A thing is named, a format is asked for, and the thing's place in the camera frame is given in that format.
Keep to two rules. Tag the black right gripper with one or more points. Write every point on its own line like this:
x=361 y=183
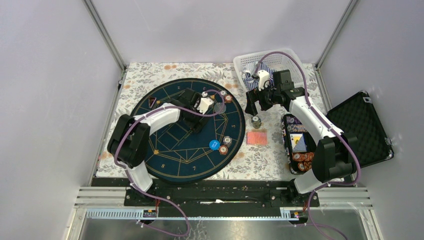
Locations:
x=254 y=96

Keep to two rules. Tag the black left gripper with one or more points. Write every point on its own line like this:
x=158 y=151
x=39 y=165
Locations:
x=196 y=126

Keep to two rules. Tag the clear dealer button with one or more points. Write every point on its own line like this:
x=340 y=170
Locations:
x=220 y=107

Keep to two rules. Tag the clear triangular card cutter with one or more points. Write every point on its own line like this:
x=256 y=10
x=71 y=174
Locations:
x=151 y=101

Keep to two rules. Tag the green blue 50 chip stack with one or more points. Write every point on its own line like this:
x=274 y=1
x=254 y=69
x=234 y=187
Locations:
x=256 y=122

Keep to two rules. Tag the red chip stack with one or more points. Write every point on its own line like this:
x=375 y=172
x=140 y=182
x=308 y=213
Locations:
x=223 y=150
x=228 y=99

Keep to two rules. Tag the blue small blind button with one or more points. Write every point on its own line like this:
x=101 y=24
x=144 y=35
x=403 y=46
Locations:
x=214 y=144

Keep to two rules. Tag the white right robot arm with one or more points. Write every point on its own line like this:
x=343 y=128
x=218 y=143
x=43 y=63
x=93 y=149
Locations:
x=334 y=156

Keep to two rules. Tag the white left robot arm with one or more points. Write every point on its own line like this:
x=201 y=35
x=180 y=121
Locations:
x=130 y=139

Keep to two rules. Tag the white plastic basket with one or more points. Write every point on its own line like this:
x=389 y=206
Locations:
x=277 y=59

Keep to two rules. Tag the blue white striped cloth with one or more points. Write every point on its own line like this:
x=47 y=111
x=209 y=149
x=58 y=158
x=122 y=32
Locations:
x=248 y=71

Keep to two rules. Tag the card box in case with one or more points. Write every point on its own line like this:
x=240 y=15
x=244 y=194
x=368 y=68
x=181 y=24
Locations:
x=298 y=143

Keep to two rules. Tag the red playing card deck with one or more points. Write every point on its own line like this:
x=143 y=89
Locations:
x=256 y=138

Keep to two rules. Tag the round dark blue poker mat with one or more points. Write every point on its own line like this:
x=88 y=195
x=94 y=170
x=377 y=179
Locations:
x=175 y=153

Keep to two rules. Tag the floral tablecloth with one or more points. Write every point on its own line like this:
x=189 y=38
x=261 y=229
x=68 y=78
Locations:
x=252 y=162

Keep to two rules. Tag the red chips in case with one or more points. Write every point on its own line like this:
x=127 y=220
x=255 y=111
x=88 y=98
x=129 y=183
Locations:
x=303 y=160

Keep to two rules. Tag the black aluminium poker case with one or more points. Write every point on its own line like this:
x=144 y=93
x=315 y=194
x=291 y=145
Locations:
x=356 y=115

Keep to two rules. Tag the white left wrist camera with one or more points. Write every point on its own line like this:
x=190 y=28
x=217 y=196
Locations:
x=204 y=104

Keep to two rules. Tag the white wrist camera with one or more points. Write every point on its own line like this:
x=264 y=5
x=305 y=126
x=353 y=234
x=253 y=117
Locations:
x=204 y=104
x=263 y=79

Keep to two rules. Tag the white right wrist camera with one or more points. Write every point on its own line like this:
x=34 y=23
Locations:
x=263 y=79

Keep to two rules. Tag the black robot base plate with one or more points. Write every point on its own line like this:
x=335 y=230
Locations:
x=215 y=198

